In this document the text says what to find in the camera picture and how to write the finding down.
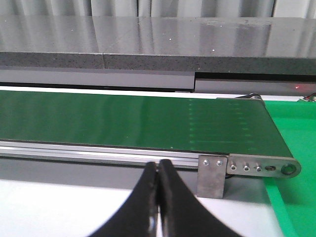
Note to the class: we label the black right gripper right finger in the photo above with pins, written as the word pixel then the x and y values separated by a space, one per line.
pixel 182 215

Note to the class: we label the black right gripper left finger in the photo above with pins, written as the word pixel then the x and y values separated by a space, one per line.
pixel 137 217

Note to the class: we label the metal conveyor end plate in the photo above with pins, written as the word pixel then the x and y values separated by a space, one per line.
pixel 263 166

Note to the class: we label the green conveyor belt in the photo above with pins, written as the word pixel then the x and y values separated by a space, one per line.
pixel 232 126

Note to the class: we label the grey metal base panel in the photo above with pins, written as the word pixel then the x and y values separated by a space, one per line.
pixel 200 82

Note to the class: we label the dark granite slab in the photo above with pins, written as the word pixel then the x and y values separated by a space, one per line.
pixel 229 45

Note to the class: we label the white pleated curtain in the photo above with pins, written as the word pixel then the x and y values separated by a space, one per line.
pixel 162 8

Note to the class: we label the metal conveyor support bracket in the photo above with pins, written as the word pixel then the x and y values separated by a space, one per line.
pixel 211 176

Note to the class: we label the aluminium conveyor frame rail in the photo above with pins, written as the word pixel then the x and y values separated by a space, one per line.
pixel 94 154

